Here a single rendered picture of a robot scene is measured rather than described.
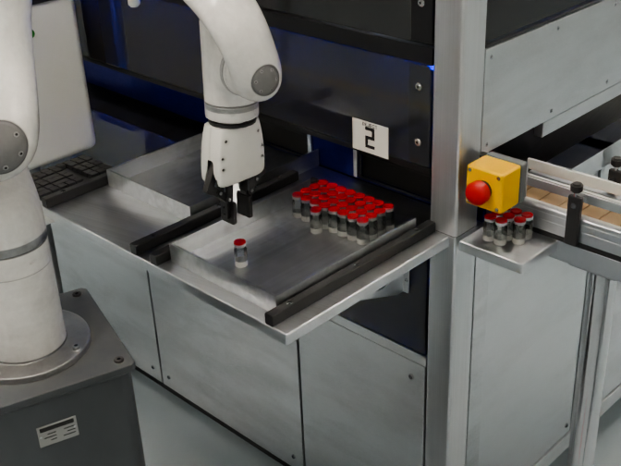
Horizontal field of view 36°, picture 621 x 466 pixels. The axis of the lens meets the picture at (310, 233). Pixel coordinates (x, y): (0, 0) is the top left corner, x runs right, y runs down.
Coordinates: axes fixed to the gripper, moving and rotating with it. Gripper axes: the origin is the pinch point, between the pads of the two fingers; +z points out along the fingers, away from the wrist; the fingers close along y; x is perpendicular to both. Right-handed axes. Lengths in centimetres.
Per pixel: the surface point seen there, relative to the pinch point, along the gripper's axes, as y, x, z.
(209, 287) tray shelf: 7.6, 1.1, 11.3
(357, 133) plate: -30.2, -0.7, -4.2
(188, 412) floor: -37, -68, 98
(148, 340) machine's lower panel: -33, -78, 77
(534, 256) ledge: -35, 35, 10
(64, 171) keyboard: -9, -68, 16
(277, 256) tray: -6.3, 2.7, 10.6
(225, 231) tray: -5.5, -10.0, 9.8
